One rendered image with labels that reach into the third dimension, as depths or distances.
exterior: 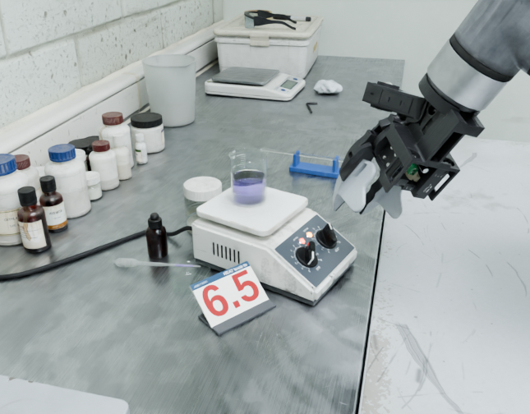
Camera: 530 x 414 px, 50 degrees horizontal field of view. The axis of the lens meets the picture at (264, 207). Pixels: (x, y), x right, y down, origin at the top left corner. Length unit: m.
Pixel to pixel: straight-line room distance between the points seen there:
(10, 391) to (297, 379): 0.30
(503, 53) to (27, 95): 0.86
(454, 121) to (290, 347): 0.31
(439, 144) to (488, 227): 0.39
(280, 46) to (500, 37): 1.25
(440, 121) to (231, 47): 1.27
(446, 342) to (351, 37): 1.58
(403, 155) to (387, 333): 0.22
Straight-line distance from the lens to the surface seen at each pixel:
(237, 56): 1.83
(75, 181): 0.97
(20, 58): 1.17
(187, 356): 0.67
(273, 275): 0.74
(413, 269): 0.84
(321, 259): 0.76
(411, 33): 2.14
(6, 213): 0.92
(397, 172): 0.65
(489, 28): 0.59
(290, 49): 1.79
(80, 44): 1.34
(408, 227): 0.95
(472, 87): 0.61
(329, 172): 1.10
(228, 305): 0.72
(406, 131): 0.66
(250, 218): 0.76
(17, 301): 0.81
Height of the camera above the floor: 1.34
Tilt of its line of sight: 27 degrees down
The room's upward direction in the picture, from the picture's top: straight up
